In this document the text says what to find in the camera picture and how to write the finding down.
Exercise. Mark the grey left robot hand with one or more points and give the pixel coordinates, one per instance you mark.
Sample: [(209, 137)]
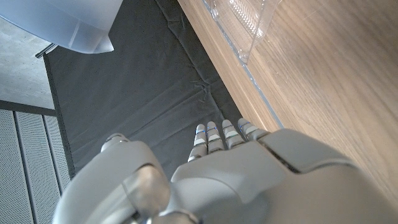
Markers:
[(248, 180)]

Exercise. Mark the frosted pitcher with blue lid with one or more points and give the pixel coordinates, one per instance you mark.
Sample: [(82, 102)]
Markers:
[(62, 21)]

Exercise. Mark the clear plastic clamshell container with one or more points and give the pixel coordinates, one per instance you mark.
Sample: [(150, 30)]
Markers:
[(245, 28)]

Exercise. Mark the grey tape outline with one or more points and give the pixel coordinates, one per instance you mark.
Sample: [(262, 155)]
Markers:
[(264, 99)]

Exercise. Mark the black backdrop curtain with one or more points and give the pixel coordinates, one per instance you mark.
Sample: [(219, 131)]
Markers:
[(124, 93)]

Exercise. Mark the grey perforated panel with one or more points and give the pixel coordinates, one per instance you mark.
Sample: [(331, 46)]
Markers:
[(31, 171)]

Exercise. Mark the backdrop stand pole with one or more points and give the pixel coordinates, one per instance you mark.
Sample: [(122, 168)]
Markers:
[(46, 50)]

